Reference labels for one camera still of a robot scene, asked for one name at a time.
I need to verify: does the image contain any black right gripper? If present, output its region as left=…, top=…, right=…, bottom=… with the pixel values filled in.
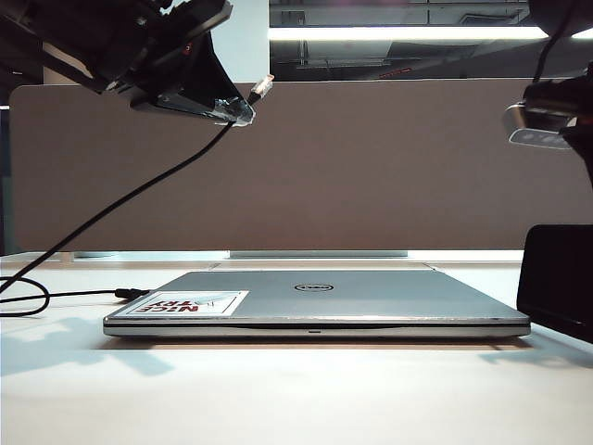
left=523, top=73, right=593, bottom=191

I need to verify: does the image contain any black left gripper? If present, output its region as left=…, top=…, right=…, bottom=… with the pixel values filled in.
left=41, top=0, right=256, bottom=129

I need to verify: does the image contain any black charging cable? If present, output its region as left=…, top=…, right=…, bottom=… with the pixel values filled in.
left=0, top=73, right=276, bottom=319

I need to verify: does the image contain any black smartphone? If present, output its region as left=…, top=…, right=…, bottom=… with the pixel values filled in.
left=516, top=224, right=593, bottom=328

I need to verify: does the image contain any brown fabric desk divider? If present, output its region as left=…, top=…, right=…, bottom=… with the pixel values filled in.
left=8, top=78, right=593, bottom=254

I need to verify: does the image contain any bright ceiling light strip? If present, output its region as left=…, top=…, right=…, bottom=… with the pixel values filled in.
left=268, top=26, right=550, bottom=42

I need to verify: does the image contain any white red Nice Try sticker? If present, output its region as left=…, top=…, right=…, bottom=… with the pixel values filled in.
left=123, top=290, right=251, bottom=318

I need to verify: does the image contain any silver Dell laptop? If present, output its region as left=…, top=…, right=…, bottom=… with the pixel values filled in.
left=102, top=271, right=532, bottom=338

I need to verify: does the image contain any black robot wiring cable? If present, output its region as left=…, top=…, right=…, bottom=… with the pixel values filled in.
left=532, top=18, right=574, bottom=85

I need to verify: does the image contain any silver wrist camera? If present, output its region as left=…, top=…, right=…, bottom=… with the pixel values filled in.
left=502, top=102, right=578, bottom=151

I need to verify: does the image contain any white desk cable flap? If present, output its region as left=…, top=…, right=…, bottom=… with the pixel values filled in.
left=208, top=261, right=439, bottom=273

